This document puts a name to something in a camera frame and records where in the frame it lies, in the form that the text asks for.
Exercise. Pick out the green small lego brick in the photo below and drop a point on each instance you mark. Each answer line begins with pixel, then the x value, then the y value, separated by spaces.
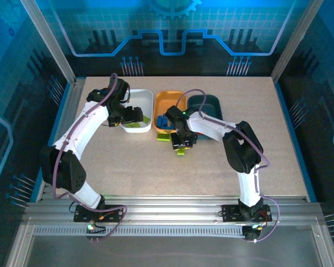
pixel 133 126

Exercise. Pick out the green four-stud lego brick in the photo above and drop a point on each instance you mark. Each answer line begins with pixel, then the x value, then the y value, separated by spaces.
pixel 181 152

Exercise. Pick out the green eight-stud lego brick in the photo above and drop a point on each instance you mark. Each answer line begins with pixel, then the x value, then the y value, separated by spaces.
pixel 163 137
pixel 145 120

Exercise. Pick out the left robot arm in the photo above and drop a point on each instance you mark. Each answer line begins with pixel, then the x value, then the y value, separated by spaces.
pixel 80 130

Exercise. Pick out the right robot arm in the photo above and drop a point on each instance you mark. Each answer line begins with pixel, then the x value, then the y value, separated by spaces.
pixel 208 125

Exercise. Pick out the yellow plastic container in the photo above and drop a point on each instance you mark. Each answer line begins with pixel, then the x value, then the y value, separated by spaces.
pixel 167 100

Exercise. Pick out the white plastic container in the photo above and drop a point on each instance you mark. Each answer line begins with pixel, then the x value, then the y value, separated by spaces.
pixel 142 97

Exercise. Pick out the teal plastic container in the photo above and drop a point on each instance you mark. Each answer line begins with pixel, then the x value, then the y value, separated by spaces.
pixel 213 104

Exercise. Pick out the aluminium side rail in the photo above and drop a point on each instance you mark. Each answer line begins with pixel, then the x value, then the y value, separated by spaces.
pixel 68 111

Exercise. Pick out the aluminium frame rail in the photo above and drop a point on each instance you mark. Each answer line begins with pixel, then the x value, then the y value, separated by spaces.
pixel 169 207

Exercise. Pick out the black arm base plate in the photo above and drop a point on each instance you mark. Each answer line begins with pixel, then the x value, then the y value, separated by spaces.
pixel 231 213
pixel 114 214

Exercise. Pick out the aluminium corner post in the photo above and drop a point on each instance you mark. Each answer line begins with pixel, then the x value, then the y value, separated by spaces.
pixel 50 41
pixel 295 41

